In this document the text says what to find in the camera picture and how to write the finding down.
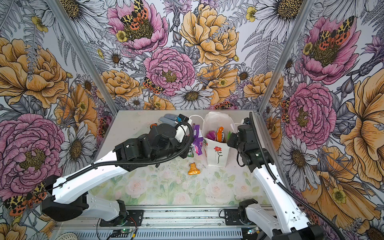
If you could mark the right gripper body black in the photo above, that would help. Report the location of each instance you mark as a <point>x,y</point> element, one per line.
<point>234,141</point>

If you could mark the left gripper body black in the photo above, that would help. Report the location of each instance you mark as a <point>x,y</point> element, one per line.
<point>176,147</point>

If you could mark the purple Fox's candy bag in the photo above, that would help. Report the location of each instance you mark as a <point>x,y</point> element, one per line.
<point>198,139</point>

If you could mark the white paper bag red flower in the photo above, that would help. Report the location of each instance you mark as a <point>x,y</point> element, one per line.
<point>216,129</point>

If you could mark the purple snack packet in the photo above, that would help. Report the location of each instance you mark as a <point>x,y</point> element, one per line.
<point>211,135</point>

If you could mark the green yellow candy bag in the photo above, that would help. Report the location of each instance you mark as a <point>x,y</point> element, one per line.
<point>190,153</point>

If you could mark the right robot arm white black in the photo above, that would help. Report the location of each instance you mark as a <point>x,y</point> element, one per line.
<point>288,222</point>

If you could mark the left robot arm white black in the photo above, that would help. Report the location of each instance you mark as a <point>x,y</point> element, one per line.
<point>69,195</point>

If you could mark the small orange snack packet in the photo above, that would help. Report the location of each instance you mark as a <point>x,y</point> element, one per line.
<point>193,170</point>

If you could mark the blue grey case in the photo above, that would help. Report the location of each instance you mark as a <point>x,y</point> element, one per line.
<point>171,122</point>
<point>172,117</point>

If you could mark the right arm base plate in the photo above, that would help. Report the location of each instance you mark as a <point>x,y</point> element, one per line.
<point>232,217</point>

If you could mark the aluminium rail frame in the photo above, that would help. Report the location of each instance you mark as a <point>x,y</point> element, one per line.
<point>164,223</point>

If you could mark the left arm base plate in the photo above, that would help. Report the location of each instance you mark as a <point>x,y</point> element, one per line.
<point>132,218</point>

